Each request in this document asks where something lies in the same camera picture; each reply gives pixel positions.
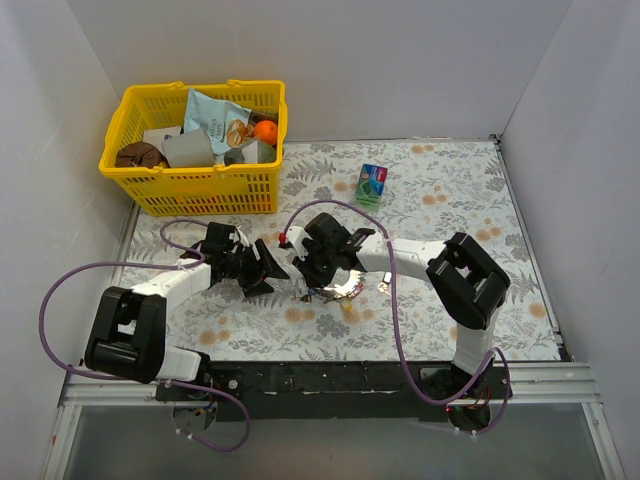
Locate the white carton in basket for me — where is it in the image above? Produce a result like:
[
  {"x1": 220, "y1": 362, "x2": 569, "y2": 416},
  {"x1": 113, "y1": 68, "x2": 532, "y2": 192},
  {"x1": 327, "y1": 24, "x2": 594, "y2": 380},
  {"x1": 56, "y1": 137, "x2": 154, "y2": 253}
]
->
[{"x1": 142, "y1": 126, "x2": 183, "y2": 150}]

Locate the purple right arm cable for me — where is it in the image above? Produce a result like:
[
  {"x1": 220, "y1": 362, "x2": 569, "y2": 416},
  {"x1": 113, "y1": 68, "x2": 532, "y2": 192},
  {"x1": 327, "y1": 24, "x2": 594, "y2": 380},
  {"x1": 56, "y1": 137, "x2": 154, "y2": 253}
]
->
[{"x1": 280, "y1": 199, "x2": 515, "y2": 436}]

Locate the light blue chips bag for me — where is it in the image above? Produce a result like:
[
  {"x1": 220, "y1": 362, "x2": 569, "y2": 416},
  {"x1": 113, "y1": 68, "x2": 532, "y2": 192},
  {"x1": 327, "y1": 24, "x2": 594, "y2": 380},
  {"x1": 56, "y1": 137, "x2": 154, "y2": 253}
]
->
[{"x1": 183, "y1": 88, "x2": 253, "y2": 156}]

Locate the grey cardboard box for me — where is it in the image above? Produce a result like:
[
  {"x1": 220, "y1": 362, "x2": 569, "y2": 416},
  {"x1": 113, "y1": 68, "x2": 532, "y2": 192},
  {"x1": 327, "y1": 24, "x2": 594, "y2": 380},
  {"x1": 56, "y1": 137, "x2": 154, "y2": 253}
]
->
[{"x1": 161, "y1": 129, "x2": 215, "y2": 168}]

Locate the yellow plastic shopping basket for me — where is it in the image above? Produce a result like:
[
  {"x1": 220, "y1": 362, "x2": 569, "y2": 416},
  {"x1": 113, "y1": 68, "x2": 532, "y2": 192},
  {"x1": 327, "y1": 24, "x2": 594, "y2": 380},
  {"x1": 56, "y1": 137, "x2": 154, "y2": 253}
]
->
[{"x1": 99, "y1": 79, "x2": 288, "y2": 216}]

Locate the orange fruit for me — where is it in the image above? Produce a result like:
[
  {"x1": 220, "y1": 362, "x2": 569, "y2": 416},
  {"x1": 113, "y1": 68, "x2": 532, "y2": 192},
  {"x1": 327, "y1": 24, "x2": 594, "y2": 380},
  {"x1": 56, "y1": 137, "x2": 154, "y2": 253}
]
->
[{"x1": 253, "y1": 120, "x2": 278, "y2": 147}]

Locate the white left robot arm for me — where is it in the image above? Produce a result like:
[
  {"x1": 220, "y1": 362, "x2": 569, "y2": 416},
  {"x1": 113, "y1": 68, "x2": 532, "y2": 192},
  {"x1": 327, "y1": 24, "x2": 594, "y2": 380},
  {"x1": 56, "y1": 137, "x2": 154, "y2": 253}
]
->
[{"x1": 84, "y1": 222, "x2": 290, "y2": 400}]

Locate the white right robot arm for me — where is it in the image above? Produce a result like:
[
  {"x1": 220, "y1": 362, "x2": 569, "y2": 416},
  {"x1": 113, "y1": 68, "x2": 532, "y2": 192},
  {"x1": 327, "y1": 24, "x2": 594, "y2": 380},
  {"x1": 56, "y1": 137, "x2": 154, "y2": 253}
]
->
[{"x1": 280, "y1": 213, "x2": 510, "y2": 398}]

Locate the floral patterned table mat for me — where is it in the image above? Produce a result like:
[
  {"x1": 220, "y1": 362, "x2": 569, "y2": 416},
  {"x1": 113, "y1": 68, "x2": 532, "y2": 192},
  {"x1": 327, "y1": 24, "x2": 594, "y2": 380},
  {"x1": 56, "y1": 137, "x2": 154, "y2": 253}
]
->
[{"x1": 97, "y1": 140, "x2": 562, "y2": 362}]

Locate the large metal key ring disc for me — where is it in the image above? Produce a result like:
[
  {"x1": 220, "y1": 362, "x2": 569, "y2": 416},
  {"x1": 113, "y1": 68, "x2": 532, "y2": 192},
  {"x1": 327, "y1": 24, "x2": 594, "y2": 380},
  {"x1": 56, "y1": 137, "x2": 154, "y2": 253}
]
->
[{"x1": 318, "y1": 270, "x2": 364, "y2": 302}]

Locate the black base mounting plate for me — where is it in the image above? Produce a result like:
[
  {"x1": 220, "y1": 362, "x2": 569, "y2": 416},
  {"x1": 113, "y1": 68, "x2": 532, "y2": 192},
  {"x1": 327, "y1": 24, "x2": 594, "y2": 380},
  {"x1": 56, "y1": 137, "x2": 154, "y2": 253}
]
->
[{"x1": 155, "y1": 361, "x2": 507, "y2": 422}]

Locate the green avocado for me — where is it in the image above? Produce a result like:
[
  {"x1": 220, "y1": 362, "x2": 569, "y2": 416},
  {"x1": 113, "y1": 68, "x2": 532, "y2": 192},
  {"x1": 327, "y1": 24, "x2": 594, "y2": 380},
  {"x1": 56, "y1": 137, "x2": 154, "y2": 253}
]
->
[{"x1": 257, "y1": 141, "x2": 277, "y2": 164}]

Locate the green blue sponge pack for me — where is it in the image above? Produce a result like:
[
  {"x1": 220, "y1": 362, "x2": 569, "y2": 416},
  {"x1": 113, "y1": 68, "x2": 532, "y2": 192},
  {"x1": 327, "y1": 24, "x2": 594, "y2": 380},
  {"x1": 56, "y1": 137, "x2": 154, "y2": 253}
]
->
[{"x1": 354, "y1": 164, "x2": 388, "y2": 211}]

